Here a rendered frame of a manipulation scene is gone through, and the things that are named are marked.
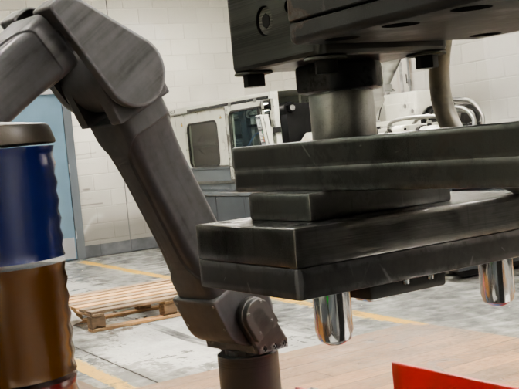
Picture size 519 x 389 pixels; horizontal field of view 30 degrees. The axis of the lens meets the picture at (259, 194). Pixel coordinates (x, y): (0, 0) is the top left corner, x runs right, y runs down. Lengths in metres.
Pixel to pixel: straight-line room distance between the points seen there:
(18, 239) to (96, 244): 11.69
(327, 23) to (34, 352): 0.23
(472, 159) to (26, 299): 0.21
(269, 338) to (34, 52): 0.36
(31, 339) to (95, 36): 0.58
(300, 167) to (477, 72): 9.55
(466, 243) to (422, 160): 0.11
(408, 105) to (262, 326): 7.79
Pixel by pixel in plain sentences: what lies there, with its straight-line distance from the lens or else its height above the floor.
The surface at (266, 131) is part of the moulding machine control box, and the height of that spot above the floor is 1.29.
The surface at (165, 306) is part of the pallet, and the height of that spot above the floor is 0.09.
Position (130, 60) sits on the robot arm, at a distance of 0.86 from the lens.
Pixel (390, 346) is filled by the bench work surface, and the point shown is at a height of 0.90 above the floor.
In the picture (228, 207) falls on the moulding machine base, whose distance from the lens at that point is 10.52.
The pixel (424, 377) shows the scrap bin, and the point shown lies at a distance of 0.93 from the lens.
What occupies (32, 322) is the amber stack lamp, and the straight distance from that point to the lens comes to 0.29.
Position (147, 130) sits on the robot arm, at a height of 1.21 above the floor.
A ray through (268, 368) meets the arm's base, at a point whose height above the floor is 0.96.
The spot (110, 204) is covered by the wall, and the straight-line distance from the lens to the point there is 12.03.
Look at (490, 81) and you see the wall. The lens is 9.94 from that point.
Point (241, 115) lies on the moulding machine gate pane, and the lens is 10.04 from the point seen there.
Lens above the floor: 1.18
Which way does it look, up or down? 3 degrees down
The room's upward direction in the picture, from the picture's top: 5 degrees counter-clockwise
